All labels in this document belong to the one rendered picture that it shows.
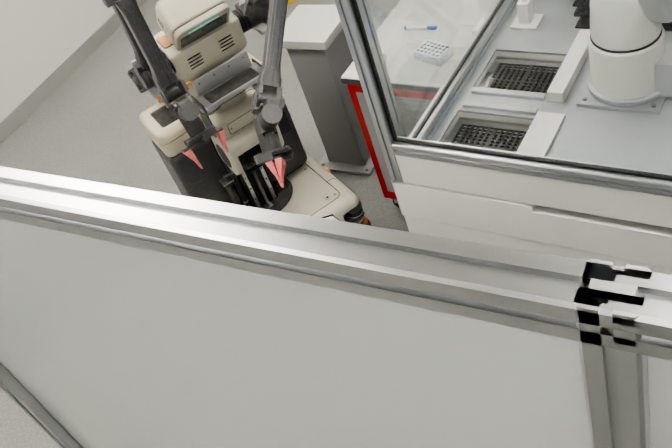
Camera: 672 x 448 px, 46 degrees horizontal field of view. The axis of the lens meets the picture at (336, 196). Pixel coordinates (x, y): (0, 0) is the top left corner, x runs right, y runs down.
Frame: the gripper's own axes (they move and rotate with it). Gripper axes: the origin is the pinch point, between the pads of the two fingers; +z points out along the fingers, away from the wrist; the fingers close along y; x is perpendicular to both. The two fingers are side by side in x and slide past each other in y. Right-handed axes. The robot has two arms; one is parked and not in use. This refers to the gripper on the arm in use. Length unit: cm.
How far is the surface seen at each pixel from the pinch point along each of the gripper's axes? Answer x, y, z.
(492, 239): 19, 51, 30
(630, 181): -21, 81, 29
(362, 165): 167, 18, -32
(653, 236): -9, 85, 42
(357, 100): 95, 26, -43
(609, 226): -5, 77, 37
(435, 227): 26.4, 37.0, 20.9
